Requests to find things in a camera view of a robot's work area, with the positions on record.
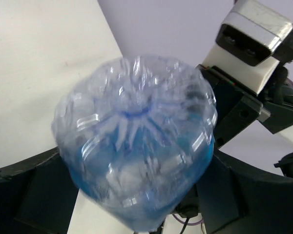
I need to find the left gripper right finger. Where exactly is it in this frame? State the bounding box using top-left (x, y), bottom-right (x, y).
top-left (178, 148), bottom-right (293, 234)

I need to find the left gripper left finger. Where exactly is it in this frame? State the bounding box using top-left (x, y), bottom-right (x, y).
top-left (0, 148), bottom-right (78, 234)

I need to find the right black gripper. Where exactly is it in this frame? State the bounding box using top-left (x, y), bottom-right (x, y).
top-left (197, 64), bottom-right (293, 148)

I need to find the clear bottle blue cap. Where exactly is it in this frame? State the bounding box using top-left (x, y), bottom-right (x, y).
top-left (52, 55), bottom-right (217, 232)

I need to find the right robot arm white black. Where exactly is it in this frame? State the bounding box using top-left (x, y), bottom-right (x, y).
top-left (198, 65), bottom-right (293, 148)

